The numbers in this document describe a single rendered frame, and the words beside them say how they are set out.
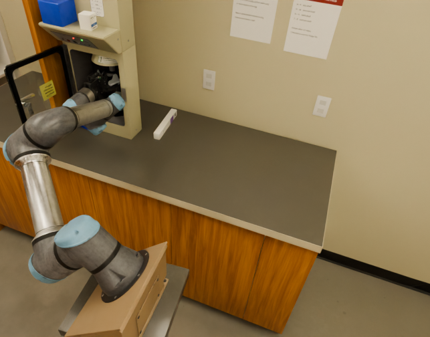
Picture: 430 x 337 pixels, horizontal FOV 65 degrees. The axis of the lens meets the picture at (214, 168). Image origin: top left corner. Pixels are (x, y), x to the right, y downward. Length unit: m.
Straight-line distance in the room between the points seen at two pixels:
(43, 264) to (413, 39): 1.65
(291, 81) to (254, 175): 0.53
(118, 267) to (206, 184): 0.68
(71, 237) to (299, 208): 0.96
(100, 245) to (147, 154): 0.80
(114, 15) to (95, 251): 0.97
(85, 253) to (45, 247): 0.15
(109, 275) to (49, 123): 0.53
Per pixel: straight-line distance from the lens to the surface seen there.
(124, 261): 1.06
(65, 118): 1.26
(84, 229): 1.02
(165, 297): 1.23
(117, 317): 1.00
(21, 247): 2.74
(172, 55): 2.02
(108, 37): 1.53
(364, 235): 2.43
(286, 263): 1.63
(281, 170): 1.73
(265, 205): 1.53
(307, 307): 2.40
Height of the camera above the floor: 2.02
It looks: 40 degrees down
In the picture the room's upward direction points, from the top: 6 degrees clockwise
